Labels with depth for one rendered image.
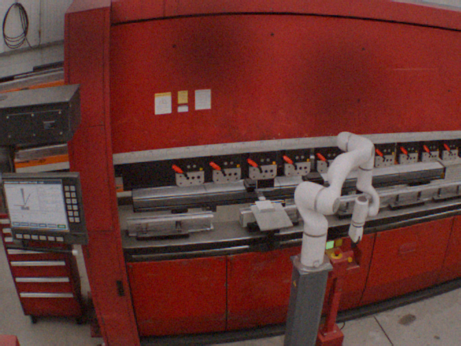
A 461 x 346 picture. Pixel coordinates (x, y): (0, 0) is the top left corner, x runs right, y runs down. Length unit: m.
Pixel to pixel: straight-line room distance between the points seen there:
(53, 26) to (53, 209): 4.90
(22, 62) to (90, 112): 4.66
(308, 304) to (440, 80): 1.68
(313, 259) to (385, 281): 1.24
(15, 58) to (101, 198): 4.65
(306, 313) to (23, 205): 1.59
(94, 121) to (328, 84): 1.30
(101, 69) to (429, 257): 2.65
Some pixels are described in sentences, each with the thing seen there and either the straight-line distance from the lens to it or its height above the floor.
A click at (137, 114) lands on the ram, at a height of 1.61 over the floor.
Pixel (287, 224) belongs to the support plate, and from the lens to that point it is 3.36.
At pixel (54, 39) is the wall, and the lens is 7.42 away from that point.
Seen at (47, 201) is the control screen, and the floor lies 1.47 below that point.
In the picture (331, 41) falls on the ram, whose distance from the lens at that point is 3.29.
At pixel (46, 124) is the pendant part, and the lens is 2.54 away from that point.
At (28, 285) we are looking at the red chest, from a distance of 3.96.
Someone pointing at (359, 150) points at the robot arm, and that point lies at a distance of 2.96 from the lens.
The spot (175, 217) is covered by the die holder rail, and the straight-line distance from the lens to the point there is 3.48.
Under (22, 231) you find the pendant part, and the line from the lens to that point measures 2.82.
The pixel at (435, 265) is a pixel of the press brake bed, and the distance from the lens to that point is 4.30.
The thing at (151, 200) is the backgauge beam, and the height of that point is 0.96.
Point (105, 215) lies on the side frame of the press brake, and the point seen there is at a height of 1.15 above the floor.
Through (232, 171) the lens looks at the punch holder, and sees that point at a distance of 3.37.
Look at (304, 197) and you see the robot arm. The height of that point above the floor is 1.38.
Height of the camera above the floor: 2.68
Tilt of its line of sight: 26 degrees down
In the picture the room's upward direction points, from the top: straight up
